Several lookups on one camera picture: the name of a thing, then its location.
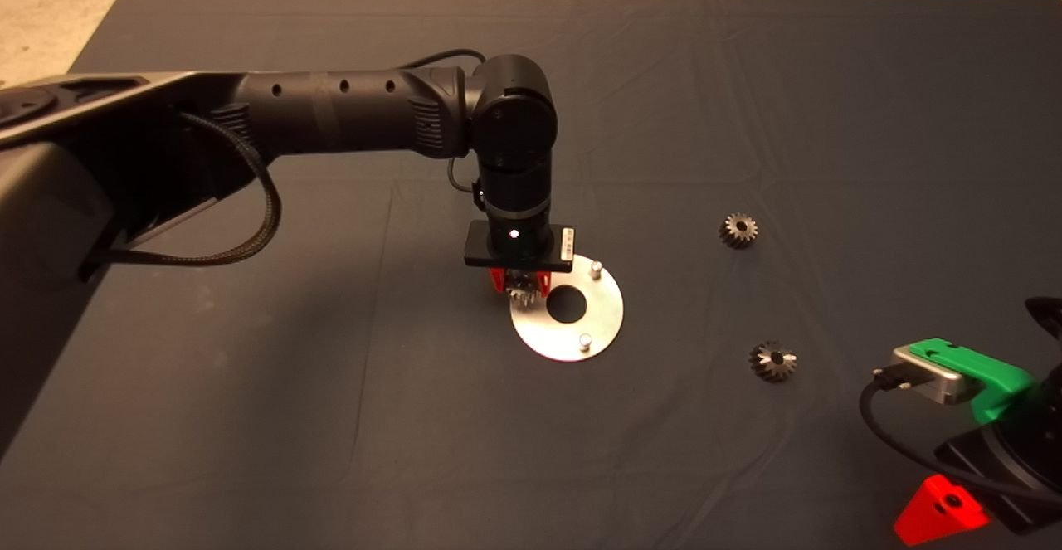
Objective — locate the round metal carrier plate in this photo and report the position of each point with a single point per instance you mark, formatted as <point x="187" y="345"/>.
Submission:
<point x="606" y="318"/>

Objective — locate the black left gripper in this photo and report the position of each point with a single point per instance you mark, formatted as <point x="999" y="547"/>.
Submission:
<point x="516" y="245"/>

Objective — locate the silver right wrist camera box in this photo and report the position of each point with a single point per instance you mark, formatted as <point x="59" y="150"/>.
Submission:
<point x="933" y="384"/>

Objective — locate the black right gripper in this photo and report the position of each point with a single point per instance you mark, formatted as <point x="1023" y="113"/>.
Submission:
<point x="1020" y="450"/>

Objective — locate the steel planetary gear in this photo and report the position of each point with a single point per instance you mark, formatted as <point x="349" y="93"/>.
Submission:
<point x="738" y="231"/>
<point x="772" y="362"/>
<point x="520" y="293"/>

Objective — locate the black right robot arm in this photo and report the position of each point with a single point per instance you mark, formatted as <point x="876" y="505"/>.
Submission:
<point x="1049" y="313"/>

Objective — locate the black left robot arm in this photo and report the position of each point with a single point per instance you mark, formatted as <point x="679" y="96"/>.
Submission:
<point x="348" y="110"/>

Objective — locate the green right camera mount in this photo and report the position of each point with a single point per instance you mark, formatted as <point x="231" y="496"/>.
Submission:
<point x="996" y="376"/>

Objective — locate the dark grey table cloth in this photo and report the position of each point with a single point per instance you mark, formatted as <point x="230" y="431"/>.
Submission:
<point x="747" y="77"/>

